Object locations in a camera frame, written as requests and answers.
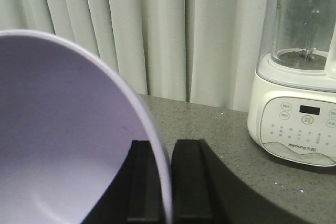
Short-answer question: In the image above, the white blender with clear jar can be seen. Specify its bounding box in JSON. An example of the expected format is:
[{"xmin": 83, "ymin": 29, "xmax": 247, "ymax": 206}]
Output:
[{"xmin": 247, "ymin": 0, "xmax": 335, "ymax": 167}]

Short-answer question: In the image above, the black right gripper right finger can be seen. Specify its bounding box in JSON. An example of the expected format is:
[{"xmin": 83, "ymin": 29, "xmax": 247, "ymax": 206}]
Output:
[{"xmin": 171, "ymin": 140, "xmax": 304, "ymax": 223}]

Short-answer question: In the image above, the grey pleated curtain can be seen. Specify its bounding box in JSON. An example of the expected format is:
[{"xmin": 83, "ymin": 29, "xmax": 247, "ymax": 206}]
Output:
[{"xmin": 1, "ymin": 0, "xmax": 267, "ymax": 111}]

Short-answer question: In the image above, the purple plastic bowl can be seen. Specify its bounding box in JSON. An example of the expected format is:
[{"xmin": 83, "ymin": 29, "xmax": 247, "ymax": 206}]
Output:
[{"xmin": 1, "ymin": 29, "xmax": 173, "ymax": 223}]

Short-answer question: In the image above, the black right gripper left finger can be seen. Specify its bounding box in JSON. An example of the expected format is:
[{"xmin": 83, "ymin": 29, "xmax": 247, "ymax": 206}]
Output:
[{"xmin": 83, "ymin": 140, "xmax": 162, "ymax": 223}]

